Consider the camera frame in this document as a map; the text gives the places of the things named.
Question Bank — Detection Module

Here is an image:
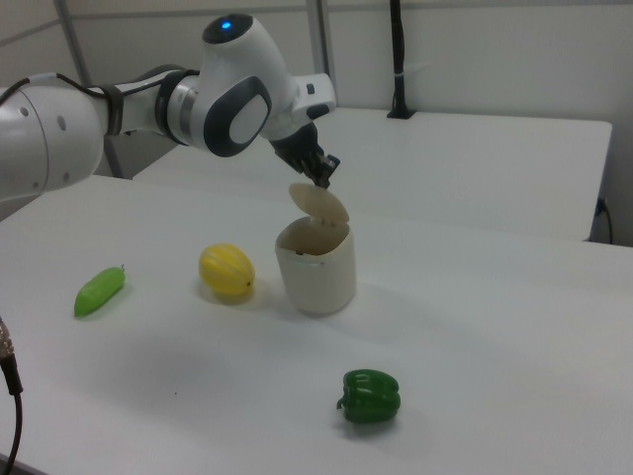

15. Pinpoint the black pole with base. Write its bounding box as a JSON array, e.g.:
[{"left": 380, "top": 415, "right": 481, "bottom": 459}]
[{"left": 386, "top": 0, "right": 417, "bottom": 121}]

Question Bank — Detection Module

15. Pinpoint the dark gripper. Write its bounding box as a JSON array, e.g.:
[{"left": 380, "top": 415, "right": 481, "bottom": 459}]
[{"left": 269, "top": 123, "right": 343, "bottom": 190}]

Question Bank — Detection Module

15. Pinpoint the light green toy cucumber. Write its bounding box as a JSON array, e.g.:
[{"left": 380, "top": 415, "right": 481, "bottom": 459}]
[{"left": 73, "top": 265, "right": 128, "bottom": 319}]

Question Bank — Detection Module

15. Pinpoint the black cable with metal connector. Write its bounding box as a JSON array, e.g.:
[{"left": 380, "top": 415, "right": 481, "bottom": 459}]
[{"left": 0, "top": 316, "right": 25, "bottom": 475}]

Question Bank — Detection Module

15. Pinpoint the blue wall socket cable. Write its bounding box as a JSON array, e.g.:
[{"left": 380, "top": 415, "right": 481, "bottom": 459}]
[{"left": 596, "top": 196, "right": 613, "bottom": 243}]

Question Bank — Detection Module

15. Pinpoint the white side table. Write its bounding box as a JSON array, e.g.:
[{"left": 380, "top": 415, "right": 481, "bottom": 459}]
[{"left": 132, "top": 106, "right": 613, "bottom": 243}]

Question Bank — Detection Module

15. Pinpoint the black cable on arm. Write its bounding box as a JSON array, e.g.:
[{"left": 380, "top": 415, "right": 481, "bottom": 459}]
[{"left": 0, "top": 72, "right": 199, "bottom": 103}]

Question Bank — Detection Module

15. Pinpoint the grey partition post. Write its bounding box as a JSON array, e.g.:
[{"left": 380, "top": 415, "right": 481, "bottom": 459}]
[{"left": 305, "top": 0, "right": 331, "bottom": 75}]

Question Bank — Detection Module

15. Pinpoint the beige garbage bin lid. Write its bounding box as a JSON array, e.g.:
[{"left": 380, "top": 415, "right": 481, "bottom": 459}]
[{"left": 288, "top": 182, "right": 350, "bottom": 227}]

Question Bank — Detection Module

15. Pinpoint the dark green toy bell pepper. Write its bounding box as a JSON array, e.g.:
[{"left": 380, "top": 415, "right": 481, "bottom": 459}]
[{"left": 335, "top": 368, "right": 402, "bottom": 425}]

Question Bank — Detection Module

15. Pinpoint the beige plastic garbage bin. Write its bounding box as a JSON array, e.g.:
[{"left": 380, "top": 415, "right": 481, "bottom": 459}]
[{"left": 274, "top": 217, "right": 357, "bottom": 316}]

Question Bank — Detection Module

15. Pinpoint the yellow striped toy melon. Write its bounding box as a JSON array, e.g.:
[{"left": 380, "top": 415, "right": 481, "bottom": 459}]
[{"left": 199, "top": 242, "right": 256, "bottom": 294}]

